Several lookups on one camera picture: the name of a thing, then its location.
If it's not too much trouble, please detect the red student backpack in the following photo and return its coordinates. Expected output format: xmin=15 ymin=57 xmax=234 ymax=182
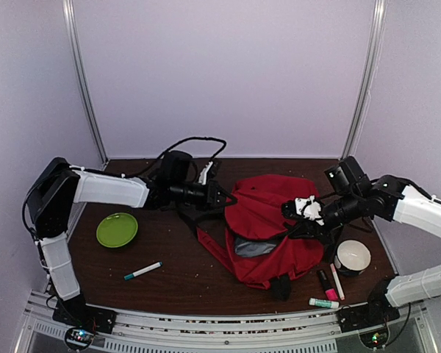
xmin=178 ymin=174 xmax=326 ymax=301

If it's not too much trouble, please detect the grey pencil pouch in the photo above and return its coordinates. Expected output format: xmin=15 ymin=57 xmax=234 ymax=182
xmin=234 ymin=238 xmax=280 ymax=258

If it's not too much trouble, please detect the pink white pen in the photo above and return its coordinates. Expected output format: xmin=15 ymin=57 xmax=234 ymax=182
xmin=330 ymin=263 xmax=345 ymax=301

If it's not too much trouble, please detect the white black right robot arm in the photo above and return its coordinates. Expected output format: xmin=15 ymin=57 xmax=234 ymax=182
xmin=281 ymin=156 xmax=441 ymax=325

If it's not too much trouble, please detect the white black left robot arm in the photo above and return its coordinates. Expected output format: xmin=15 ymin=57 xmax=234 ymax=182
xmin=23 ymin=150 xmax=237 ymax=327

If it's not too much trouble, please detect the white dark bowl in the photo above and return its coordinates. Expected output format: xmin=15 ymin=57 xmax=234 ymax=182
xmin=333 ymin=240 xmax=372 ymax=277

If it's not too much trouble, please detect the pink black highlighter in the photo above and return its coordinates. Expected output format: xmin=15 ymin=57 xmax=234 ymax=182
xmin=317 ymin=270 xmax=339 ymax=301

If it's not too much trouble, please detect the green white glue stick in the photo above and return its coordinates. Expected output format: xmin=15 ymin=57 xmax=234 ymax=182
xmin=309 ymin=298 xmax=340 ymax=309

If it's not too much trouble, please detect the teal white marker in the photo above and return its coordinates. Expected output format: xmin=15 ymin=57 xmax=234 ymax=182
xmin=124 ymin=261 xmax=162 ymax=281

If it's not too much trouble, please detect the green plate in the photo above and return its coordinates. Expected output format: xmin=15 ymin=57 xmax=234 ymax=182
xmin=96 ymin=213 xmax=139 ymax=249

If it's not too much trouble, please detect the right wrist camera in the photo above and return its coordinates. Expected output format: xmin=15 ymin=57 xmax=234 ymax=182
xmin=281 ymin=195 xmax=324 ymax=226

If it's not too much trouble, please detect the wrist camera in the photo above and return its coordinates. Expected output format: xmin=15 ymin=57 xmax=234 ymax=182
xmin=198 ymin=159 xmax=221 ymax=185
xmin=281 ymin=195 xmax=324 ymax=226

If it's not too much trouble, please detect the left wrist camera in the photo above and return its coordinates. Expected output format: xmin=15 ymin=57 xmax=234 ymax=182
xmin=198 ymin=159 xmax=221 ymax=185

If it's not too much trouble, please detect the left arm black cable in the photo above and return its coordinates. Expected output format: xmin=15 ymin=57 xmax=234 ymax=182
xmin=21 ymin=135 xmax=228 ymax=240

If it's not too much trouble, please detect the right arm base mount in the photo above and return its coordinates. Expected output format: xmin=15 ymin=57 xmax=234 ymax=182
xmin=336 ymin=302 xmax=400 ymax=332

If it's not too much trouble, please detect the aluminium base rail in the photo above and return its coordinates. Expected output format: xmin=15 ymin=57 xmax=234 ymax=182
xmin=14 ymin=288 xmax=437 ymax=353

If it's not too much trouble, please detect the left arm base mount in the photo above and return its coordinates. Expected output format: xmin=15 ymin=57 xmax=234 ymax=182
xmin=52 ymin=306 xmax=117 ymax=334

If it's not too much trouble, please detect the right aluminium corner post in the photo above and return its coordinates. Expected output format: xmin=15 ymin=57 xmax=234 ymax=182
xmin=341 ymin=0 xmax=387 ymax=159

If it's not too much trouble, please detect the aluminium corner post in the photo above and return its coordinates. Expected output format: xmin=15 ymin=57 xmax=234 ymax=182
xmin=341 ymin=0 xmax=387 ymax=159
xmin=62 ymin=0 xmax=109 ymax=167

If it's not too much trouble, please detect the left aluminium corner post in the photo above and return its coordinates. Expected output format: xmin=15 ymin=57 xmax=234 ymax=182
xmin=62 ymin=0 xmax=109 ymax=167

